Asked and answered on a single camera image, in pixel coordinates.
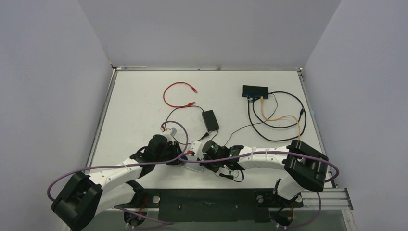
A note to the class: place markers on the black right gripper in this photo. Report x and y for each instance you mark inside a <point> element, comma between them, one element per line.
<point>197,152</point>

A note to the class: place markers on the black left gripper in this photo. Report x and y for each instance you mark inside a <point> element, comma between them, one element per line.
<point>174,147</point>

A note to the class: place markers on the black ribbed network switch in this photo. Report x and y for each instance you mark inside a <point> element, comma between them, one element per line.
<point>250,91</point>

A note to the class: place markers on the white square network box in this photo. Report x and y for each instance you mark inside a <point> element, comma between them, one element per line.
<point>193,166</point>

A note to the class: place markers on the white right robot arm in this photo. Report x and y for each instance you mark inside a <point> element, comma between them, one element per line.
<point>306,167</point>

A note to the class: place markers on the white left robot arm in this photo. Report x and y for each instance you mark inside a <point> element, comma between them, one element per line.
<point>86,195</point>

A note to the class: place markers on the black power brick adapter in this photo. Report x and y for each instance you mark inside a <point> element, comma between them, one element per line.
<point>210,121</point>

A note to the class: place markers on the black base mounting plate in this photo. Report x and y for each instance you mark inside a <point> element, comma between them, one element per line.
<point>211,205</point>

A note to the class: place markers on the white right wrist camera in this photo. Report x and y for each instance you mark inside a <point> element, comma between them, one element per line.
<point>195,149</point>

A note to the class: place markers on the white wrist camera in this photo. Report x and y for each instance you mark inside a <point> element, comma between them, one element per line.
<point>195,149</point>
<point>169,134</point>

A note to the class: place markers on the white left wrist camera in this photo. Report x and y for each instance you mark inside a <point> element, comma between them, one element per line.
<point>169,134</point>

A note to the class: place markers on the aluminium frame rail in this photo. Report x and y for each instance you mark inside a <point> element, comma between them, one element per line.
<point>102,117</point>

